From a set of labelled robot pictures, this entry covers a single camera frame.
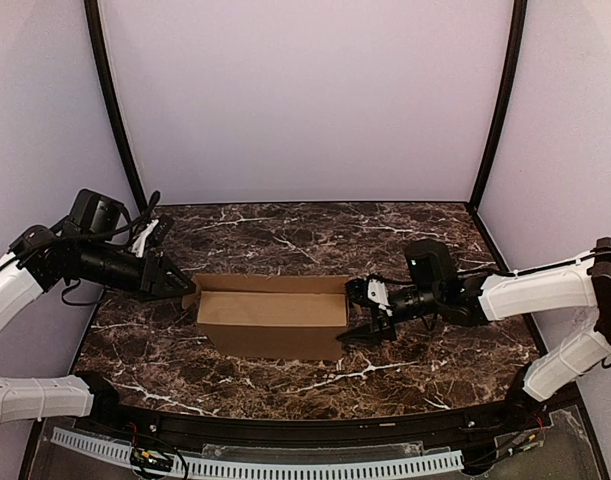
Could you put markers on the black front frame rail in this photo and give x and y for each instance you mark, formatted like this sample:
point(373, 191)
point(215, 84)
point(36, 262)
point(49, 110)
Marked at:
point(464, 427)

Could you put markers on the black frame post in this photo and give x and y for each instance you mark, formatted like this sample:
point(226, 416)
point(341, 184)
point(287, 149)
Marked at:
point(110, 98)
point(511, 59)

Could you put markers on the white slotted cable duct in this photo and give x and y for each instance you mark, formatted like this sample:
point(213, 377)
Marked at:
point(221, 462)

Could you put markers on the left black frame post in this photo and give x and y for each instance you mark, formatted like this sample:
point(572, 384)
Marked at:
point(110, 98)

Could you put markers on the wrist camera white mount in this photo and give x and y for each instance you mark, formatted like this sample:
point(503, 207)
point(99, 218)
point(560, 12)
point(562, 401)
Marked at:
point(149, 229)
point(371, 293)

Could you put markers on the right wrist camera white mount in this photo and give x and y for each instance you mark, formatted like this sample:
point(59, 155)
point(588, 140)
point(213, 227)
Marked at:
point(371, 293)

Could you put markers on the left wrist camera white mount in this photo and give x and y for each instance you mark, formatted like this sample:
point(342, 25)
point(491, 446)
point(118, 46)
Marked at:
point(149, 229)

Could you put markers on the brown cardboard box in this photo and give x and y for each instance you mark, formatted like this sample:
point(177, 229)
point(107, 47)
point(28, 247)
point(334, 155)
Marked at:
point(272, 317)

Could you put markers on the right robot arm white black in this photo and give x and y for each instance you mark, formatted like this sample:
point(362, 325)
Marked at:
point(472, 298)

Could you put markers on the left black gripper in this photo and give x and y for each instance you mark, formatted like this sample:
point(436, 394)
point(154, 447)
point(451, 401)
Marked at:
point(151, 275)

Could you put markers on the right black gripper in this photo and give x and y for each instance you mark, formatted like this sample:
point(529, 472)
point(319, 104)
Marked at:
point(381, 320)

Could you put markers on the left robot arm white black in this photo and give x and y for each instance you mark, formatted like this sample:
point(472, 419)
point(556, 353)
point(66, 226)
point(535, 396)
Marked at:
point(98, 242)

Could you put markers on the small circuit board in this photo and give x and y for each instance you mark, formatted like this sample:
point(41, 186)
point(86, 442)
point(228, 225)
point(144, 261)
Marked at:
point(151, 461)
point(520, 443)

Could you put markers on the right black frame post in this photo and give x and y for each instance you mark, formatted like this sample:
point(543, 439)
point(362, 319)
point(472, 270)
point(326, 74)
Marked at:
point(511, 59)

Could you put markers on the right small circuit board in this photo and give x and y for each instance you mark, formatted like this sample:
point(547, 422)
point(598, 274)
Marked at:
point(520, 443)

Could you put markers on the left small circuit board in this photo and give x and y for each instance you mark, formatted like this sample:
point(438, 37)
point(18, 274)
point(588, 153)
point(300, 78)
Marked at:
point(151, 461)

